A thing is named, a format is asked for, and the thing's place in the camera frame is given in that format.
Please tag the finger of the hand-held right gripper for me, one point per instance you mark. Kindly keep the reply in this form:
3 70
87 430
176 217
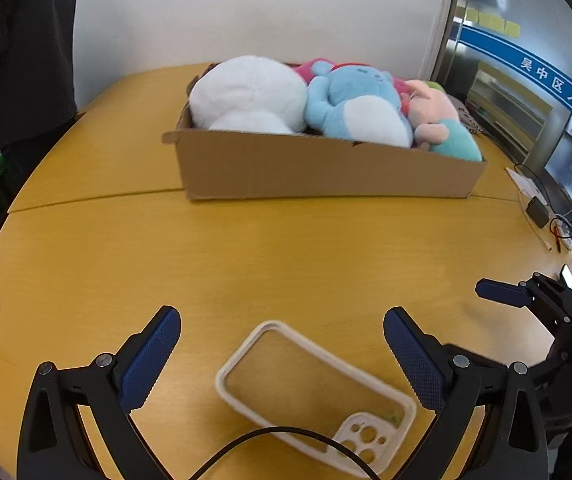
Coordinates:
503 293

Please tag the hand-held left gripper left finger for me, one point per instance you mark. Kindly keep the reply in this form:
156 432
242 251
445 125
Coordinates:
148 360

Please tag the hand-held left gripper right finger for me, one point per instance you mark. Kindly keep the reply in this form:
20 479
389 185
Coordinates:
413 360

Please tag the white clear phone case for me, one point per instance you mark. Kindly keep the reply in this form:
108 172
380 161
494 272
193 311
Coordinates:
306 385

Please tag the peach and teal plush toy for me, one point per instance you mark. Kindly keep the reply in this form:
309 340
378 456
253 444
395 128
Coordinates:
435 110

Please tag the cardboard box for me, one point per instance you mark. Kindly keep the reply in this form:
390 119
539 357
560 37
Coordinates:
316 170

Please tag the light blue plush toy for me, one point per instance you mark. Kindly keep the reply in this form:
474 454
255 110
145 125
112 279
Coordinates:
355 95

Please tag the white plush toy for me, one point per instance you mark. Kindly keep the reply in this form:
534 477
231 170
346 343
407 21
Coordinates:
246 95

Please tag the pink plush bear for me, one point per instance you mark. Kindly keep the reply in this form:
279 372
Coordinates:
308 69

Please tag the black charger adapter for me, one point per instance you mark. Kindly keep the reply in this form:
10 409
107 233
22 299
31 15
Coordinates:
537 212

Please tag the white paper sheet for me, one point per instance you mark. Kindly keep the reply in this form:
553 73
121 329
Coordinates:
523 180

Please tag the blue banner sticker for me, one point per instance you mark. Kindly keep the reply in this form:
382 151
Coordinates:
525 65

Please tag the yellow sticky note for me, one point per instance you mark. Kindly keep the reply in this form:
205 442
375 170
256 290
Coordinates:
512 27
493 21
473 14

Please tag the metal door frame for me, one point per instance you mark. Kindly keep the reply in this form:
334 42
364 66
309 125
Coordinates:
453 25

